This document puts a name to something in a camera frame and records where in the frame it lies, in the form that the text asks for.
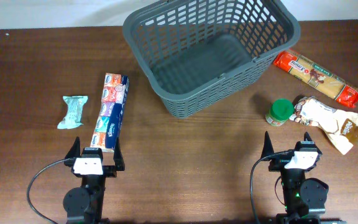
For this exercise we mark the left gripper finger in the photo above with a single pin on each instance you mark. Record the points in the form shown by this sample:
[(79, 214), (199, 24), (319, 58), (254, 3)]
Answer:
[(118, 158), (74, 151)]

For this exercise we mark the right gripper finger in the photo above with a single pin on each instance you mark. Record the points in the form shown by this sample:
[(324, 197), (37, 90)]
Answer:
[(267, 148), (307, 137)]

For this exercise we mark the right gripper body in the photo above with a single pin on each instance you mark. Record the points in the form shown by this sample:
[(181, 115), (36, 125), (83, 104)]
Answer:
[(279, 162)]

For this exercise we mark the beige Pantree snack bag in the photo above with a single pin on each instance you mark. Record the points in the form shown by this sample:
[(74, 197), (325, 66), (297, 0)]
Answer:
[(341, 127)]

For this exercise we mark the green lidded jar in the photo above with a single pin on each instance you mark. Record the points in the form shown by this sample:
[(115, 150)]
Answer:
[(279, 112)]

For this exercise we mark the grey plastic mesh basket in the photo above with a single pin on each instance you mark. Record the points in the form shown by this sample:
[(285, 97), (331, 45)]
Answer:
[(197, 52)]

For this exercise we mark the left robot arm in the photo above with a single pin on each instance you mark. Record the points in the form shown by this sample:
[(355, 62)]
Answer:
[(84, 204)]

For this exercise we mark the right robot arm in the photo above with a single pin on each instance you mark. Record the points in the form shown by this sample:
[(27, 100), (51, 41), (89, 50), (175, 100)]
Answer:
[(304, 199)]

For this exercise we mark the small teal wrapped packet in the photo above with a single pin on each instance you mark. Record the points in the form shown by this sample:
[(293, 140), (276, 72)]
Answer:
[(73, 116)]

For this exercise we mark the red spaghetti pasta package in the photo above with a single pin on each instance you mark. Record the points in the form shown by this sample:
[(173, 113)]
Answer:
[(318, 77)]

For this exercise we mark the Kleenex tissue multipack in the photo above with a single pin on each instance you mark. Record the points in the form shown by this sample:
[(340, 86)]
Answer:
[(109, 122)]

